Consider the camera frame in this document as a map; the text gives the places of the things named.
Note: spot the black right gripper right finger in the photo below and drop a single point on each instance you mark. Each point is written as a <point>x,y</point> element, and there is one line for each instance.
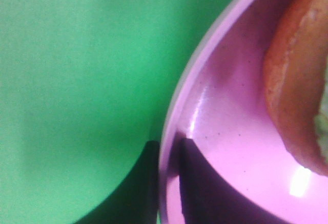
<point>207,198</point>

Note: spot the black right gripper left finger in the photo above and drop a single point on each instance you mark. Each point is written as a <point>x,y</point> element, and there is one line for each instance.
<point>135,200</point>

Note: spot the pink plate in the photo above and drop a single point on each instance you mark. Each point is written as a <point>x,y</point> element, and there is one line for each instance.
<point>219,103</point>

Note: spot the burger with lettuce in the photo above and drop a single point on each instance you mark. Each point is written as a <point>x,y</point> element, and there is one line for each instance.
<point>295,82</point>

